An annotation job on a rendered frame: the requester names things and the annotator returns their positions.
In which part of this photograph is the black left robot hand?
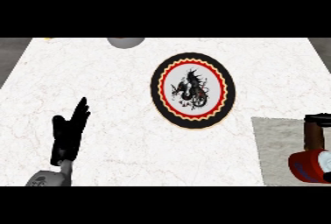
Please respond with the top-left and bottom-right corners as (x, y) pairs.
(49, 96), (92, 167)

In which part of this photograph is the round plate with dragon print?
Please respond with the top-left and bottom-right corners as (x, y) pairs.
(149, 52), (237, 130)

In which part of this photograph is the grey round bowl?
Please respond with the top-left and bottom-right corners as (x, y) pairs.
(107, 37), (146, 50)

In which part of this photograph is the grey placemat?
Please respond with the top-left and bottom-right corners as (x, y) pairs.
(251, 116), (331, 187)

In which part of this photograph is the red can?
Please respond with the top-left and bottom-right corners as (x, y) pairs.
(287, 148), (331, 185)

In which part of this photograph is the brown cylindrical bottle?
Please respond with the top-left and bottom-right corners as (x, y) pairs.
(305, 122), (327, 151)

